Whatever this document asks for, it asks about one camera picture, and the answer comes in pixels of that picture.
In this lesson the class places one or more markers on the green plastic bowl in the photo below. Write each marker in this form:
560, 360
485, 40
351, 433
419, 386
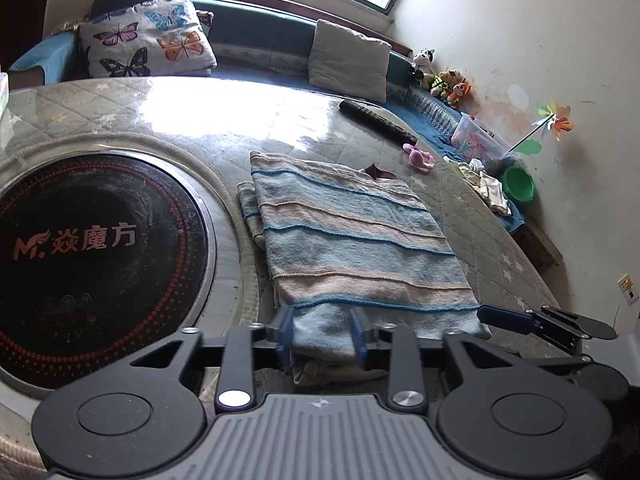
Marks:
519, 184

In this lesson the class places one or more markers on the tissue box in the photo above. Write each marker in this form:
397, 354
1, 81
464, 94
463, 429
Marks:
4, 95

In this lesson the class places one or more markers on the wall socket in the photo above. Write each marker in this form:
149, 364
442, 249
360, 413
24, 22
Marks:
627, 289

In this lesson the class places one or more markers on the black round induction cooktop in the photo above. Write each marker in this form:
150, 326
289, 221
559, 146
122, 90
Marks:
100, 270

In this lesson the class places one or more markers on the orange tiger plush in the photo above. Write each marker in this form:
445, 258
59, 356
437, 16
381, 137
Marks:
460, 89

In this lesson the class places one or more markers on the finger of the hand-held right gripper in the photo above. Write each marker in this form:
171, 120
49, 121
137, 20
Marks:
502, 317

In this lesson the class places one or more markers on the dark patterned cushion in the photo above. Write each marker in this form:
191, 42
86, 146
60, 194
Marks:
204, 19

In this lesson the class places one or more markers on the pile of white clothes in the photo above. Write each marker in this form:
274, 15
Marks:
492, 192

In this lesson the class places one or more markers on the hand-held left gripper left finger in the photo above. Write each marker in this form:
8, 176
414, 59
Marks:
287, 332

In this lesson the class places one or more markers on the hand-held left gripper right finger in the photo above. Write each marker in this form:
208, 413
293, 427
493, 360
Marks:
359, 335

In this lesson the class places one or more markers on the yellow green plush toy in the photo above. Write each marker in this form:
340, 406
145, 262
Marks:
441, 84

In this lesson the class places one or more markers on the small pink toy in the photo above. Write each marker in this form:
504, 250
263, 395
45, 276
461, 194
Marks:
417, 157

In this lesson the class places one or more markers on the plain beige pillow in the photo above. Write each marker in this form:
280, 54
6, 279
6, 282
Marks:
347, 60

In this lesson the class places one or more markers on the striped towel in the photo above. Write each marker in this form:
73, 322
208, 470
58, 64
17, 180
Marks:
350, 240

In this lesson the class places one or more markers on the blue towel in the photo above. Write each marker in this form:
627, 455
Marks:
42, 55

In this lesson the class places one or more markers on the butterfly print pillow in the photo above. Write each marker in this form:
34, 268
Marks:
145, 35

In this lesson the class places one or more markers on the black white cow plush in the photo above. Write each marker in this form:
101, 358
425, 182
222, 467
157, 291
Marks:
423, 60

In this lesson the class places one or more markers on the black remote control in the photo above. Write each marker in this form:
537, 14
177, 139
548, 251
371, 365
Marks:
377, 121

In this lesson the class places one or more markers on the colourful pinwheel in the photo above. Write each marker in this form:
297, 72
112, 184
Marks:
559, 122

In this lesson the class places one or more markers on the wooden stool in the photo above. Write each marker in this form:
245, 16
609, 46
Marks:
542, 242

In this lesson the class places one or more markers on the clear plastic storage box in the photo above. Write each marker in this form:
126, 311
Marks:
475, 137

